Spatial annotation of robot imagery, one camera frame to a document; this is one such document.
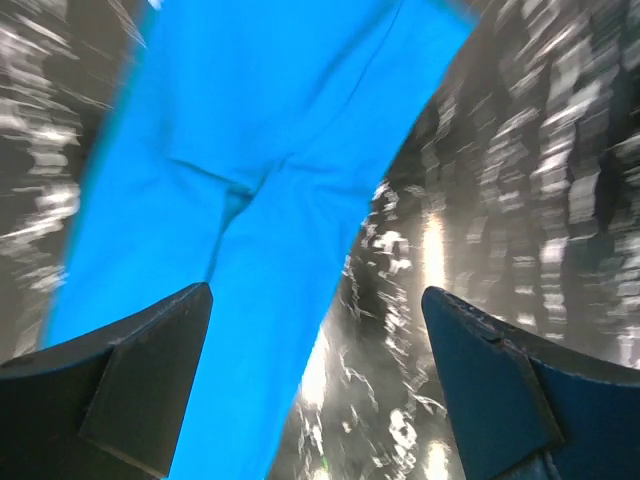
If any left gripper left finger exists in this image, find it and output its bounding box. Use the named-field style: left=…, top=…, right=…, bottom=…
left=1, top=283, right=213, bottom=480

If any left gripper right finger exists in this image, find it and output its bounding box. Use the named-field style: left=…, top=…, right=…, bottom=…
left=421, top=287, right=639, bottom=479

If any blue t shirt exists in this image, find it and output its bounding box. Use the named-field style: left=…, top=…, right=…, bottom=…
left=47, top=0, right=474, bottom=479

